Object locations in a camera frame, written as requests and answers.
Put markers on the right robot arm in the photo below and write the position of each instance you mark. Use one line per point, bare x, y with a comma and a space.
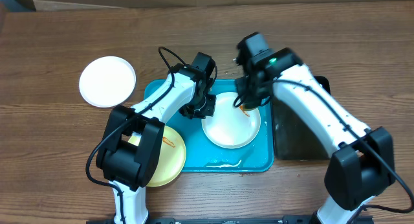
361, 159

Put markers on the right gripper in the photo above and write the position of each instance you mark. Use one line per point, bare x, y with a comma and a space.
249, 100

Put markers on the yellow plate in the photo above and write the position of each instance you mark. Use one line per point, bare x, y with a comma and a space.
172, 158

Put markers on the green yellow sponge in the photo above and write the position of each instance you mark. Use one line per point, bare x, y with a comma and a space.
249, 106

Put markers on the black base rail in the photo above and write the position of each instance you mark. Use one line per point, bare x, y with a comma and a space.
288, 219

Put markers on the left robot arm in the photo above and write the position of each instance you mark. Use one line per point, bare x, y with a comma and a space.
127, 156

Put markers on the black water tray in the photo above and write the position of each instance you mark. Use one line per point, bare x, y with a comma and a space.
293, 139

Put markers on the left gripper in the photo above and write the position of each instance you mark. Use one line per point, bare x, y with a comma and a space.
209, 111

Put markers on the white plate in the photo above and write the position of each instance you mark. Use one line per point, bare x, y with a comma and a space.
231, 127
107, 81

